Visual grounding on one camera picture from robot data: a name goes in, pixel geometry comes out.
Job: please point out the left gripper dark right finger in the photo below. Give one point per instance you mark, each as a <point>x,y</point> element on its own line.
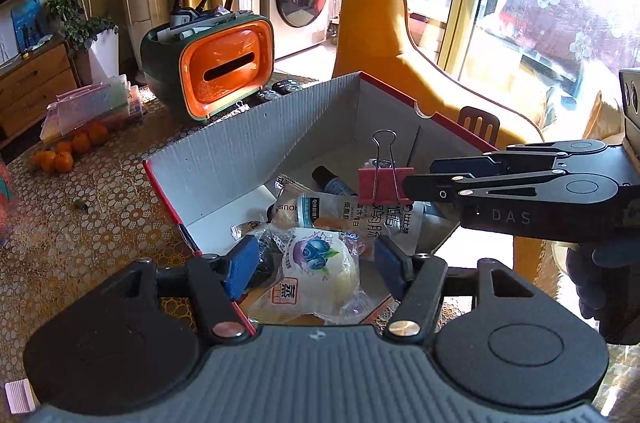
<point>416,282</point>

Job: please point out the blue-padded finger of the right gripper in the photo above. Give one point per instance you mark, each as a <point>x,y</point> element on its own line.
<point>494,164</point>

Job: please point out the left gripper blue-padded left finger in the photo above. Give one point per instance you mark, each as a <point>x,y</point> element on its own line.
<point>216,284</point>

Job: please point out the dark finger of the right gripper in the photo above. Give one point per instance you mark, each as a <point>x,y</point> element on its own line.
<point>435,190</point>

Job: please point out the pink binder clip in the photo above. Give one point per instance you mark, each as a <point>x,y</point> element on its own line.
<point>381,184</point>

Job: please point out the blueberry bun packet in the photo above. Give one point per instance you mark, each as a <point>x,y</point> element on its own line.
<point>319,275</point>

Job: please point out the dark essential oil bottle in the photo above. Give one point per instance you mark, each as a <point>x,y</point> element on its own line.
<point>330,183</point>

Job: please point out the sausage snack packet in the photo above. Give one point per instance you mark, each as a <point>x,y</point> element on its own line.
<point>342,213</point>

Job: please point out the bag of dark beads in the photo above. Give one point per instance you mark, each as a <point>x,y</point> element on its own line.
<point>269,252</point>

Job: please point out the blue gloved right hand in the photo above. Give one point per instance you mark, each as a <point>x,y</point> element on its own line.
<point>606,277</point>

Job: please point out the wooden chair back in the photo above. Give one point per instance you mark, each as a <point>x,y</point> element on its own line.
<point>482,124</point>

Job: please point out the red cardboard box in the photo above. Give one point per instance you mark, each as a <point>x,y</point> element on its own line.
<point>226,172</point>

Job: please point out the black remote control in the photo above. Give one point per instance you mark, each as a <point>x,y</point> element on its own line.
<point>286,86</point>
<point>262,96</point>

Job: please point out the orange tangerine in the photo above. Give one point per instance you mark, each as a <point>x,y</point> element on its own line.
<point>81,143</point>
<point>98,134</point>
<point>37,158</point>
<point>63,162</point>

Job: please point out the green orange tissue box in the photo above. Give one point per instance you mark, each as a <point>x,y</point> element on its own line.
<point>202,67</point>

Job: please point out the clear tub with plastic bag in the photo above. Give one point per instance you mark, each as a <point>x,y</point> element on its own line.
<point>6,201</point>

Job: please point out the wooden tv cabinet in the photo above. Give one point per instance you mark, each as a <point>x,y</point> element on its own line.
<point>30,83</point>

